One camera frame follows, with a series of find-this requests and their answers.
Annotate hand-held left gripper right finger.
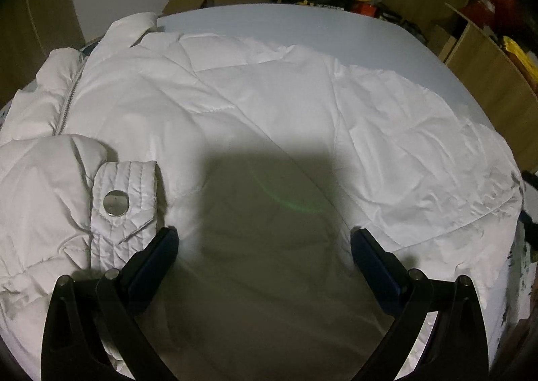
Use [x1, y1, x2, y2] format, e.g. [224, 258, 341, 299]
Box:
[350, 228, 491, 381]

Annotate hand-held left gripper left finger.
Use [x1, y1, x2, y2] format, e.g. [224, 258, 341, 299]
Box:
[41, 226, 181, 381]

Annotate white puffer jacket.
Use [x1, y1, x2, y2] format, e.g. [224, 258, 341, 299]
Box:
[0, 11, 524, 381]

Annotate patterned cloth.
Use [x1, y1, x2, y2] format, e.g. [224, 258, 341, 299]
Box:
[502, 171, 538, 327]

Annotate wooden shelf unit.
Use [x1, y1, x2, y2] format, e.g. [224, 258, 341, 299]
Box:
[439, 2, 538, 174]

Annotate yellow packet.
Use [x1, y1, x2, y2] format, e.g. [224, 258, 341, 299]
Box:
[501, 37, 538, 85]

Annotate orange plastic item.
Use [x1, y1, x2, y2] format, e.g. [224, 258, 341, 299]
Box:
[352, 0, 380, 19]

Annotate large leaning cardboard panel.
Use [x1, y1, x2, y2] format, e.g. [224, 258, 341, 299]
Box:
[0, 0, 85, 110]

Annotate red bag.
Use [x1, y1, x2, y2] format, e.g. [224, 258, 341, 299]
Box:
[461, 0, 518, 26]

